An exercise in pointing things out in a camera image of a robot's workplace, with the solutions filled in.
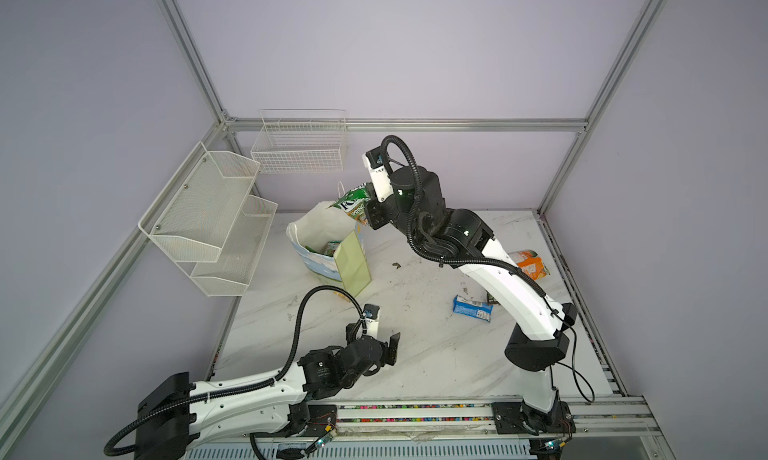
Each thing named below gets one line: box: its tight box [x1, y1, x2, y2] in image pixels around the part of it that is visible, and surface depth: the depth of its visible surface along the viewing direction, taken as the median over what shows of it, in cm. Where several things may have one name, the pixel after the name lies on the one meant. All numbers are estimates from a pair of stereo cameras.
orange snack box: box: [508, 250, 550, 281], surface depth 102 cm
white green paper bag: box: [286, 202, 371, 298], surface depth 86 cm
